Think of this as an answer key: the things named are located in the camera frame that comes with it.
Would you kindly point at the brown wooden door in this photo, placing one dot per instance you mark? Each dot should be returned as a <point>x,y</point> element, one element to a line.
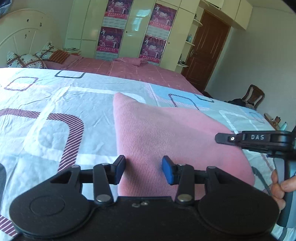
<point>208,44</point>

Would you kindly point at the poster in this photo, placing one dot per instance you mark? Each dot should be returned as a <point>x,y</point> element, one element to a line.
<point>163,16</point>
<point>152,49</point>
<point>109,40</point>
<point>118,9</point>

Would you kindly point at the wooden chair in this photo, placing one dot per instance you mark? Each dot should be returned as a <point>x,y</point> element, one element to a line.
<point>254,97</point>

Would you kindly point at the teal bottle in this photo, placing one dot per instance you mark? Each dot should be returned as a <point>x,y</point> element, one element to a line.
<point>283,126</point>

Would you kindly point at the folded pink cloth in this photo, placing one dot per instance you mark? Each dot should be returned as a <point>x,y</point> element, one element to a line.
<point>134,61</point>

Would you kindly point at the pink sweater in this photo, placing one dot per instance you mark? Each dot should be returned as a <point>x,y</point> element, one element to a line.
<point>145,134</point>

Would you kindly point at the upper right poster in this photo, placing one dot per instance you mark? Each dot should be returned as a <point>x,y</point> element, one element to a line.
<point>163,16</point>

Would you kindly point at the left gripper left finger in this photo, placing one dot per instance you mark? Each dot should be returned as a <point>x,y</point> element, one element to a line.
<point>103,177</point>

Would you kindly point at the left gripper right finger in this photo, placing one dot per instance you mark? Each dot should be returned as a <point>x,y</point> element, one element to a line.
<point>184,177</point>

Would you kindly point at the lower left poster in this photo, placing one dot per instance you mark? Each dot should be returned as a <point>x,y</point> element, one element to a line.
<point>109,40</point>

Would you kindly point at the striped brown pillow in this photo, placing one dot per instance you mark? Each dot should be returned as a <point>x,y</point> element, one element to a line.
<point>59,56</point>

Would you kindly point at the upper left poster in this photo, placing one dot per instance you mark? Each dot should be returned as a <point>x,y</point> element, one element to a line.
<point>118,9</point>

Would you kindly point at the lower right poster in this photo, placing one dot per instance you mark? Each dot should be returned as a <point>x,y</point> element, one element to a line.
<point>152,49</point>

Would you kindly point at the cream wardrobe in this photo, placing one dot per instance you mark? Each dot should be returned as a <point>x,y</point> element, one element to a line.
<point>87,18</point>

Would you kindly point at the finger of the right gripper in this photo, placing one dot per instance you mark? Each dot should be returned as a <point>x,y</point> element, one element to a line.
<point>229,139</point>

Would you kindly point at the corner shelves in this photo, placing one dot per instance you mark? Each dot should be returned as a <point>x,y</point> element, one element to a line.
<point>189,43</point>

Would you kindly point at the right hand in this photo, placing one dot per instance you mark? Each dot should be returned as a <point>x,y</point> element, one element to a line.
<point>279,190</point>

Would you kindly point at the patterned light blue bedsheet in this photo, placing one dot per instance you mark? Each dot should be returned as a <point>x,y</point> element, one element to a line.
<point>56,125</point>

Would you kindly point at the pink checked bedspread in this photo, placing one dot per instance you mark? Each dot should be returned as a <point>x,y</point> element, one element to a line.
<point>147,73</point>

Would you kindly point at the cream arched headboard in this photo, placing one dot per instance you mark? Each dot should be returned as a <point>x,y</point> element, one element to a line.
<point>27,31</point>

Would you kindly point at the patterned pillow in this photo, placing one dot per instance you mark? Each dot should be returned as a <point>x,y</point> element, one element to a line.
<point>46,52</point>
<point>24,61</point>

